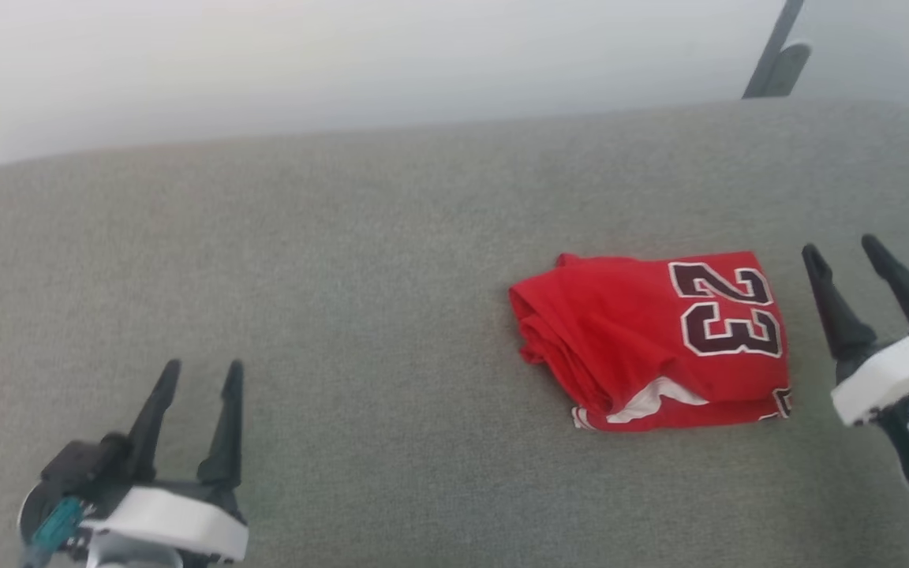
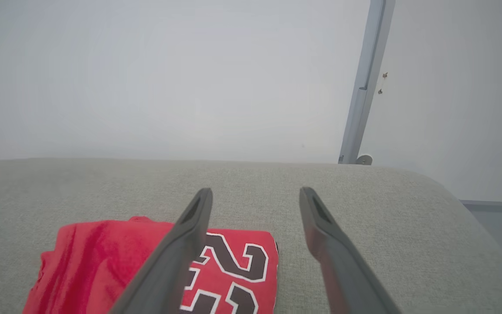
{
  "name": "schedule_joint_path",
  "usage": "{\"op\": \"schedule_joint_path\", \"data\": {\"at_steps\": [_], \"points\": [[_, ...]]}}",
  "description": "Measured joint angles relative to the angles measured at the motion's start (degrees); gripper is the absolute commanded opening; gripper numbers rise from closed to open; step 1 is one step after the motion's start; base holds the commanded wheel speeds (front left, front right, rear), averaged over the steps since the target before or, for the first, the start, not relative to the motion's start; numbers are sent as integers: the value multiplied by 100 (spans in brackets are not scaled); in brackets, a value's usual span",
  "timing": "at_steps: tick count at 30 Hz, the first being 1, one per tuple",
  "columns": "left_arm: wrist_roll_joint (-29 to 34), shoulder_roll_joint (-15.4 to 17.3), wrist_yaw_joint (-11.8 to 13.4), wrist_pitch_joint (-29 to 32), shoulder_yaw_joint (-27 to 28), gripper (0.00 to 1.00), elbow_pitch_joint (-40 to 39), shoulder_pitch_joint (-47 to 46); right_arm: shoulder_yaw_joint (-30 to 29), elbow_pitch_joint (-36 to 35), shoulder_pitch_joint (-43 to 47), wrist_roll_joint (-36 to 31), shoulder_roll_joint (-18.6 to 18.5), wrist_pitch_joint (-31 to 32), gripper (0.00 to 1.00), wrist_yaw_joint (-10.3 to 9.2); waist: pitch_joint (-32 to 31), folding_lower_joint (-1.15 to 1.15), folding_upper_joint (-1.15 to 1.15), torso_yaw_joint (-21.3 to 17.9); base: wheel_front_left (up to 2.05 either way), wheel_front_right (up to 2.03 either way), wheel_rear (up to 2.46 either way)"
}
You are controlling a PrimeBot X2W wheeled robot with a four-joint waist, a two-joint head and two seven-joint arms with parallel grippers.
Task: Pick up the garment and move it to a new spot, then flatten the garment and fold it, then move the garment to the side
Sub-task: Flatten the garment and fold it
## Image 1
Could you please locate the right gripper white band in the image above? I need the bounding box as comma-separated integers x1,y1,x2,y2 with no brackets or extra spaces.
801,233,909,503

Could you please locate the teal cable connector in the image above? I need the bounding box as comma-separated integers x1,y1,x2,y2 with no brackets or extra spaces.
27,496,86,555

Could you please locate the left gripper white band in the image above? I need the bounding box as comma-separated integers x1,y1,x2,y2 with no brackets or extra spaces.
80,358,249,566

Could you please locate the grey rounded metal bracket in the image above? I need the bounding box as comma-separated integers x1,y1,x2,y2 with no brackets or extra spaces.
761,42,813,100

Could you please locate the red white basketball jersey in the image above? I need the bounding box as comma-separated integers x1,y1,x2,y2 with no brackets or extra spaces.
507,250,794,433

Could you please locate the grey fabric sofa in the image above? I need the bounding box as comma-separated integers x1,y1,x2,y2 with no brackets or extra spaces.
0,96,909,568

